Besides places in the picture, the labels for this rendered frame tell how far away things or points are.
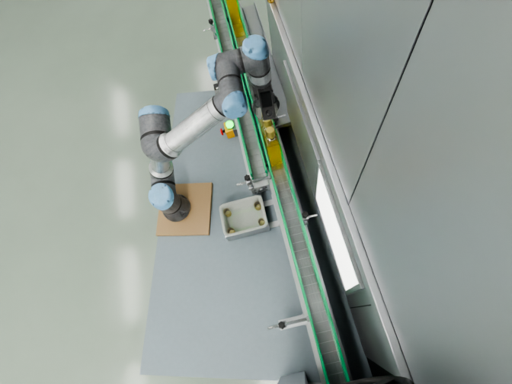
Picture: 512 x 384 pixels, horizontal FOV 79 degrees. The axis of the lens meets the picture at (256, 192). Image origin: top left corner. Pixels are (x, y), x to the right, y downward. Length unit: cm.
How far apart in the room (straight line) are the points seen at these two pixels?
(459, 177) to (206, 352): 138
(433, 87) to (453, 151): 8
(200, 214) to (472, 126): 144
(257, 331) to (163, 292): 50
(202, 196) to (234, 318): 64
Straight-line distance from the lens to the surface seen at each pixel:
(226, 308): 158
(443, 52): 40
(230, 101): 92
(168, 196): 151
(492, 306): 46
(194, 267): 164
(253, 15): 228
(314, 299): 141
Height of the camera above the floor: 229
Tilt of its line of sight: 67 degrees down
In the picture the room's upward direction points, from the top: 21 degrees counter-clockwise
